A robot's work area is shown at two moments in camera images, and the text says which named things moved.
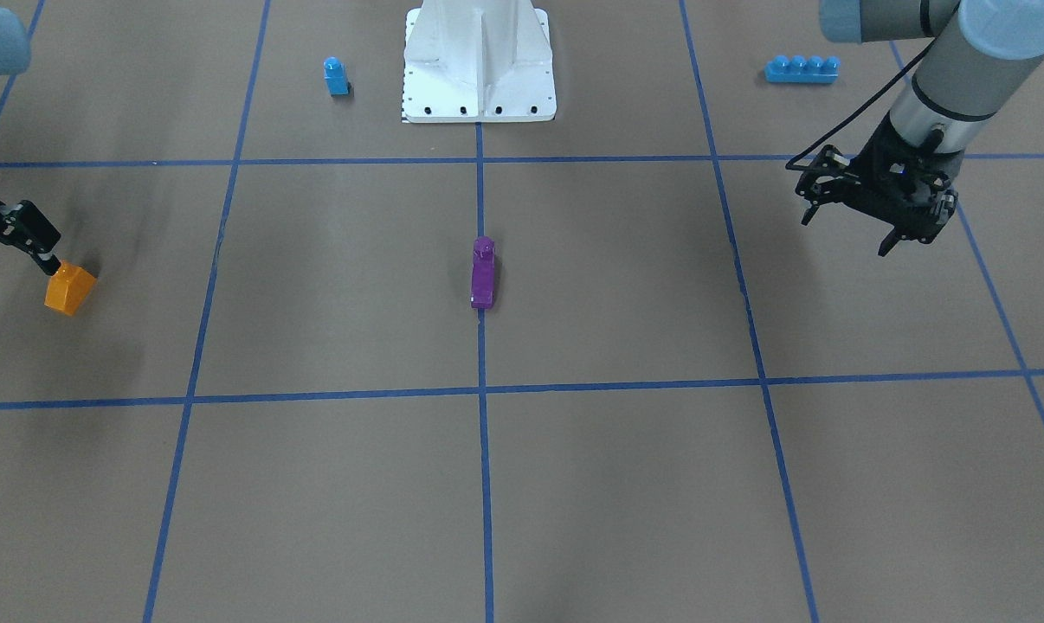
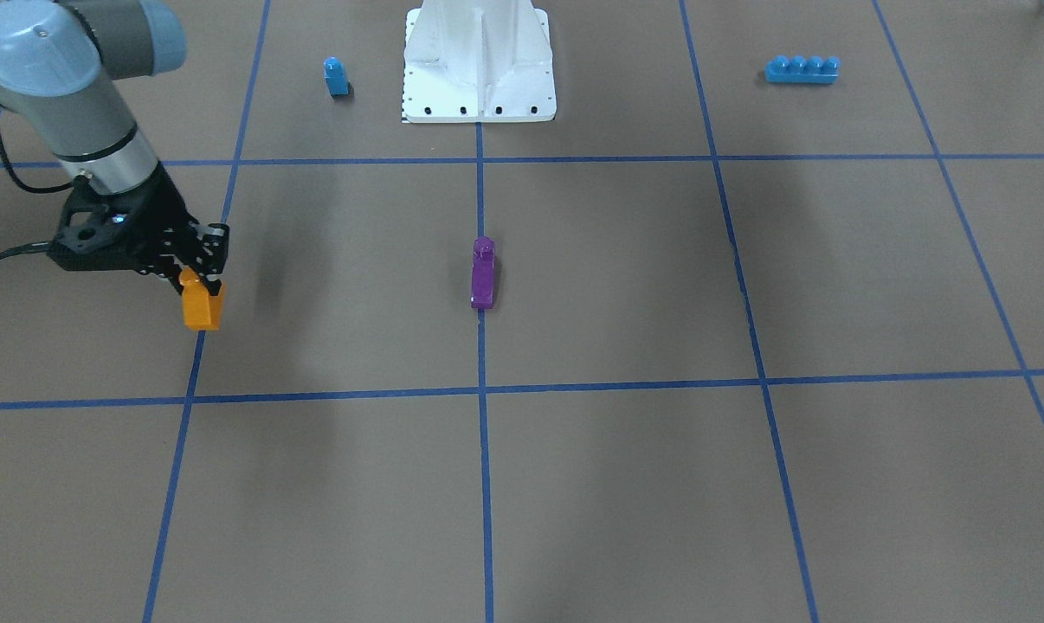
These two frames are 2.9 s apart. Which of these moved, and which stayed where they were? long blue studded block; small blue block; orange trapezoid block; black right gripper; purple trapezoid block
Moved: black right gripper; orange trapezoid block
Stayed: long blue studded block; small blue block; purple trapezoid block
